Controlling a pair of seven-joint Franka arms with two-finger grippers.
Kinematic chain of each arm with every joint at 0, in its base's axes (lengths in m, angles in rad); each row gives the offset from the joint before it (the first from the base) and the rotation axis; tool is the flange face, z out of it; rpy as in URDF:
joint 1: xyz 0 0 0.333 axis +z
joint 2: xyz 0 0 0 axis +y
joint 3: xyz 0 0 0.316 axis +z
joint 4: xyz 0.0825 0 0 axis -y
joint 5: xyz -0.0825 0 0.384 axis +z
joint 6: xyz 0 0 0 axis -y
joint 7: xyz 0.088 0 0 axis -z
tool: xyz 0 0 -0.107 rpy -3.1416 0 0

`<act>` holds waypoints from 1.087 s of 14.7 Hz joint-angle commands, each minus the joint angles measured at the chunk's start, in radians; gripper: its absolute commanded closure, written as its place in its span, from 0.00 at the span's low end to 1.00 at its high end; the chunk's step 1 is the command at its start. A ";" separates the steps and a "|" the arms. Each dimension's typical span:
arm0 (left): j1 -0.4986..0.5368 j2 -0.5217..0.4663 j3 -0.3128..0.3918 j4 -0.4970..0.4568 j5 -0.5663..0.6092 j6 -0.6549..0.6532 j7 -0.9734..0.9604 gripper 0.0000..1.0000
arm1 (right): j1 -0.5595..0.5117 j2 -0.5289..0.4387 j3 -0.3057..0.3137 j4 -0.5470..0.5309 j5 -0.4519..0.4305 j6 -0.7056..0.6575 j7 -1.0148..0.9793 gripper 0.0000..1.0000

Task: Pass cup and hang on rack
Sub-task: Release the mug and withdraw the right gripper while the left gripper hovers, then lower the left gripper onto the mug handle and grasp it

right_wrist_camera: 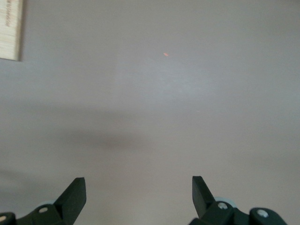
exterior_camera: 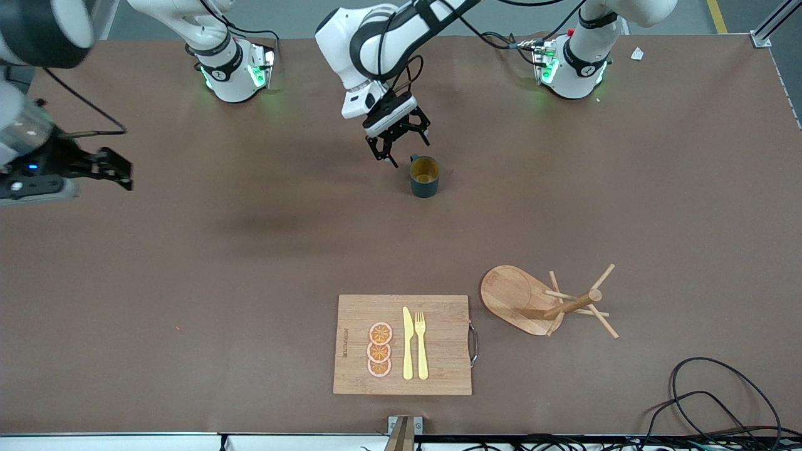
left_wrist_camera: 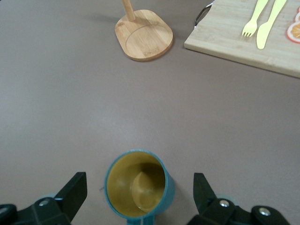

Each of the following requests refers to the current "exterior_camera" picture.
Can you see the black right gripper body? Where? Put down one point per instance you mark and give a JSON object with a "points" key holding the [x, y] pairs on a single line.
{"points": [[55, 159]]}

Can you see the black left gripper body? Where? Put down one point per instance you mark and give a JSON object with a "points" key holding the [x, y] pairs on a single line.
{"points": [[396, 129]]}

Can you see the dark green ribbed cup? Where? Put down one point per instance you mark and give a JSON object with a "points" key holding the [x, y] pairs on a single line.
{"points": [[425, 185]]}

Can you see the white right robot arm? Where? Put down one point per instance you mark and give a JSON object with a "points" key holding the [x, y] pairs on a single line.
{"points": [[37, 31]]}

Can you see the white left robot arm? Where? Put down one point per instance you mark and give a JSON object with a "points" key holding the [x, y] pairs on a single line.
{"points": [[338, 44]]}

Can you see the wooden cup rack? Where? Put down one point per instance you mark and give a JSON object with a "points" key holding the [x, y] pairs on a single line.
{"points": [[514, 297]]}

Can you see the toy orange slice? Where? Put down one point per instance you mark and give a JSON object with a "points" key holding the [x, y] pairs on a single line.
{"points": [[379, 352], [380, 333]]}

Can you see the yellow plastic knife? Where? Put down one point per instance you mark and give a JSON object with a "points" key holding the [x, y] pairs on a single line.
{"points": [[408, 344]]}

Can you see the bamboo cutting board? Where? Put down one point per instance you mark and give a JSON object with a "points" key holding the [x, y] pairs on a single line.
{"points": [[438, 344]]}

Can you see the yellow plastic fork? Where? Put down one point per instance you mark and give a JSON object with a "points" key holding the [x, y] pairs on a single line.
{"points": [[421, 351]]}

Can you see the small white paper scrap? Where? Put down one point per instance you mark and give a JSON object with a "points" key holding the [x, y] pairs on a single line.
{"points": [[637, 54]]}

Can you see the metal table edge bracket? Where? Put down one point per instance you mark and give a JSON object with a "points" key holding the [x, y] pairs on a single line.
{"points": [[401, 435]]}

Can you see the aluminium frame profile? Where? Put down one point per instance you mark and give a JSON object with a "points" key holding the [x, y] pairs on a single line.
{"points": [[761, 39]]}

